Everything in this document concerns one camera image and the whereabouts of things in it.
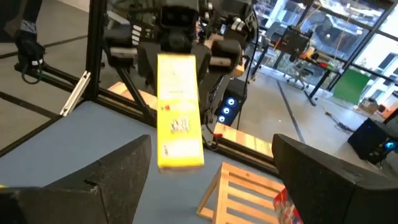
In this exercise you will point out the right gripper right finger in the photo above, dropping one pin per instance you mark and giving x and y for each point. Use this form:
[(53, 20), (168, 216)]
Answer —
[(335, 196)]

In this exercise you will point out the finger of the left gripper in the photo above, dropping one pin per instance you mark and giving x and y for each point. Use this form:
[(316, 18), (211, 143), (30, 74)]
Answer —
[(203, 71), (149, 68)]

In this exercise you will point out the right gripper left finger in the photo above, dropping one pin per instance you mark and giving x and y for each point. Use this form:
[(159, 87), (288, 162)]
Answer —
[(77, 193)]

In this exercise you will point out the red Froot Loops cereal box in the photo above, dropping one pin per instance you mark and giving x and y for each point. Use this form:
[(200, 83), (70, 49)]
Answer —
[(284, 208)]

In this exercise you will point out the yellow Corn Pops cereal box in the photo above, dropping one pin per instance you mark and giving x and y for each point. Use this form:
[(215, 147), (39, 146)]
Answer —
[(180, 124)]

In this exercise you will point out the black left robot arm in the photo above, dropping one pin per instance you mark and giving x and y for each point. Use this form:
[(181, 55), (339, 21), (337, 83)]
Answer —
[(214, 90)]

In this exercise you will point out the wooden slatted shelf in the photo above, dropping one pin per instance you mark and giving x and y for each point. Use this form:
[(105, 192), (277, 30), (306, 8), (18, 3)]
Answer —
[(222, 199)]

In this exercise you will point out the black computer tower blue lights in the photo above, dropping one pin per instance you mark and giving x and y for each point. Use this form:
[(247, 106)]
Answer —
[(231, 93)]

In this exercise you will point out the dark blue table mat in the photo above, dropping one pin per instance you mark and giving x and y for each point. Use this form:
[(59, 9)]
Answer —
[(77, 140)]

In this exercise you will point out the black computer case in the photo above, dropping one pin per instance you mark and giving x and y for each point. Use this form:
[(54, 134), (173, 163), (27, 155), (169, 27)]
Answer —
[(370, 140)]

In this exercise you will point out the grey office chair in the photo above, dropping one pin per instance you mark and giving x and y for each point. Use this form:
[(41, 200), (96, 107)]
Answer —
[(298, 76)]

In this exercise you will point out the cardboard box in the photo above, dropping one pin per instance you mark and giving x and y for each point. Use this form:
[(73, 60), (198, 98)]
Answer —
[(370, 105)]

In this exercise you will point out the green board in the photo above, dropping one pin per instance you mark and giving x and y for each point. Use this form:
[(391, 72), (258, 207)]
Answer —
[(351, 87)]

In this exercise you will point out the black workbench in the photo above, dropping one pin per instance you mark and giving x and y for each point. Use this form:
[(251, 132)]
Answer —
[(314, 67)]

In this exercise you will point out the black aluminium table frame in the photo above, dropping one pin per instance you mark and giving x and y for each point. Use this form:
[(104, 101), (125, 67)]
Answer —
[(96, 46)]

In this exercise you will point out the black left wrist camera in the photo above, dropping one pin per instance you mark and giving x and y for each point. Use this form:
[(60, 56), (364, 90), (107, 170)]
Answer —
[(180, 15)]

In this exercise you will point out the silver angle bracket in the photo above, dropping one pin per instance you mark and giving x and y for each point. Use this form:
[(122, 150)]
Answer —
[(76, 93)]

